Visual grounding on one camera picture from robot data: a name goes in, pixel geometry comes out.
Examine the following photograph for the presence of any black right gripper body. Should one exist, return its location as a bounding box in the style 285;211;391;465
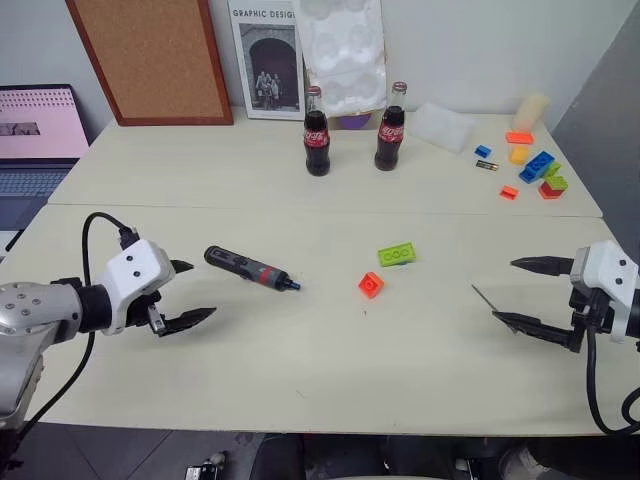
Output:
567;291;617;354

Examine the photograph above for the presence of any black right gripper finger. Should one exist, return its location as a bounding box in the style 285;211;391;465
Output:
509;255;576;278
491;310;576;350

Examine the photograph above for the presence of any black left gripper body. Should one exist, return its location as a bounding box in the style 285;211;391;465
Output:
122;288;169;338

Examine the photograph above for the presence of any black red electric screwdriver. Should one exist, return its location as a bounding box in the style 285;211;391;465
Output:
202;244;303;293

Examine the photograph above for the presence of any thin dark metal needle tip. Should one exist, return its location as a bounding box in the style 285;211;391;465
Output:
470;283;500;314

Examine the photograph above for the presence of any large blue toy brick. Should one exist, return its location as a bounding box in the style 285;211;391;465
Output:
518;149;557;184

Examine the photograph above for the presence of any lime green toy brick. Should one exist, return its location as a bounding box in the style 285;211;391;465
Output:
377;241;420;268

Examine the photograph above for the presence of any black device under table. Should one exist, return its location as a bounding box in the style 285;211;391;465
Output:
184;450;229;480

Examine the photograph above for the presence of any small orange square brick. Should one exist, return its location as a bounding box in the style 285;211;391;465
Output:
357;271;387;301

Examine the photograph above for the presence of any glass cola bottle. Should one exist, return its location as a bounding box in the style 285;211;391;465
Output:
302;85;333;178
373;81;408;173

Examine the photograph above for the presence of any open laptop pink screen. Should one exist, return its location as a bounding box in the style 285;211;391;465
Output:
0;83;92;232

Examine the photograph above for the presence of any graphic design book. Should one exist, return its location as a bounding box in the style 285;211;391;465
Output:
226;0;308;122

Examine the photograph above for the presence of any purple round disc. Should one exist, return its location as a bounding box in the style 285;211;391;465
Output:
336;111;374;131

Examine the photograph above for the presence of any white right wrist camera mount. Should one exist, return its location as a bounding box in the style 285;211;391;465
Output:
569;239;640;345

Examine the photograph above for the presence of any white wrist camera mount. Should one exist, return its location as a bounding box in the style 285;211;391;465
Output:
101;238;178;337
569;239;640;345

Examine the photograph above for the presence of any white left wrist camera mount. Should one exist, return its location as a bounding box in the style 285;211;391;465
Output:
101;238;178;337

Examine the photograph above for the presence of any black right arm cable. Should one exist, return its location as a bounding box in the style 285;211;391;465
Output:
585;323;640;437

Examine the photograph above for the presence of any cork board wooden frame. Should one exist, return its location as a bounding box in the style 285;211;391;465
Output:
64;0;236;128

